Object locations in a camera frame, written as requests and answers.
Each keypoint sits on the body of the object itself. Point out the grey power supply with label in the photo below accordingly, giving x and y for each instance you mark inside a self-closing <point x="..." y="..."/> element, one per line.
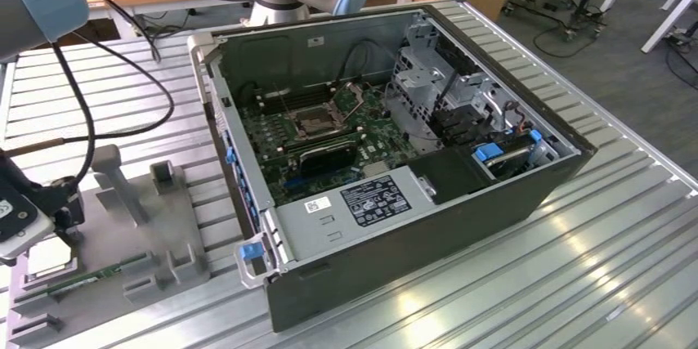
<point x="309" y="242"/>

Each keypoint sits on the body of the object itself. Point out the green RAM stick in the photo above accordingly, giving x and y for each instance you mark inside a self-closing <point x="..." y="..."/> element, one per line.
<point x="93" y="277"/>

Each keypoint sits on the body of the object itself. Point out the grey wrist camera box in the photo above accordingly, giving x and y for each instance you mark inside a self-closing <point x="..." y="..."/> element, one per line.
<point x="27" y="234"/>

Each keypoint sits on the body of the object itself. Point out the green motherboard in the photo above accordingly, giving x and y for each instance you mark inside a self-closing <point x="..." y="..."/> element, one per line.
<point x="382" y="128"/>

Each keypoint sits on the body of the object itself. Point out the silver CPU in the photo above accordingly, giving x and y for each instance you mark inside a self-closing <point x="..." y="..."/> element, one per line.
<point x="51" y="260"/>

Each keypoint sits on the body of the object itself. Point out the thin metal locking lever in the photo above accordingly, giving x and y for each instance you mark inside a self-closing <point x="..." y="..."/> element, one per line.
<point x="282" y="99"/>

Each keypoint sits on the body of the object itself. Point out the black RAM slot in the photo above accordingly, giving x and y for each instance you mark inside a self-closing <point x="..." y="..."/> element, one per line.
<point x="297" y="100"/>
<point x="297" y="91"/>
<point x="297" y="105"/>
<point x="297" y="96"/>

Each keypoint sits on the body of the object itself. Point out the small blue plastic clip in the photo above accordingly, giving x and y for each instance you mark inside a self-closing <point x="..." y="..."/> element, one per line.
<point x="534" y="135"/>

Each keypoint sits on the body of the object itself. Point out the silver metal drive cage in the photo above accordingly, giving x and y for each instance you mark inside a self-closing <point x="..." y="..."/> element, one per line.
<point x="417" y="79"/>

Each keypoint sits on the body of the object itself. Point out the hard disk in blue carrier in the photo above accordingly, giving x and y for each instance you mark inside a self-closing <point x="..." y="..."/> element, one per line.
<point x="488" y="153"/>

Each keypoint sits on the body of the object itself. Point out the black open PC case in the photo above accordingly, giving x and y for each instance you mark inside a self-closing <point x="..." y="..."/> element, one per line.
<point x="409" y="267"/>

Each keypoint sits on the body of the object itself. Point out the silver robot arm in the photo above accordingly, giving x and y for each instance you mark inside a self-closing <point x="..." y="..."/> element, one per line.
<point x="33" y="5"/>

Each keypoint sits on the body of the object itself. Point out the grey plastic parts rack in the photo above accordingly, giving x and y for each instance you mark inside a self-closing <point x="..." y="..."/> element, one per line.
<point x="109" y="238"/>

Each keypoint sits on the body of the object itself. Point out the black graphics card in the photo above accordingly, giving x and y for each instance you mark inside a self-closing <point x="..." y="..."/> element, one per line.
<point x="328" y="161"/>

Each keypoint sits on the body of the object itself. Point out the CPU socket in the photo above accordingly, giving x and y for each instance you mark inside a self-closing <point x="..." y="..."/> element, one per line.
<point x="320" y="124"/>

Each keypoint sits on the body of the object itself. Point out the small silver heatsink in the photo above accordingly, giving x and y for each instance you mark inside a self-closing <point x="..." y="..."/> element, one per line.
<point x="377" y="167"/>

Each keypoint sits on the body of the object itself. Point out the blue expansion slot clip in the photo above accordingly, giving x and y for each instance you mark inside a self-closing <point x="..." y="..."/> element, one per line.
<point x="230" y="155"/>

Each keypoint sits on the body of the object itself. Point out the blue case latch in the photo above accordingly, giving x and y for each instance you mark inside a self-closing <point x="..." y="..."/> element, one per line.
<point x="251" y="251"/>

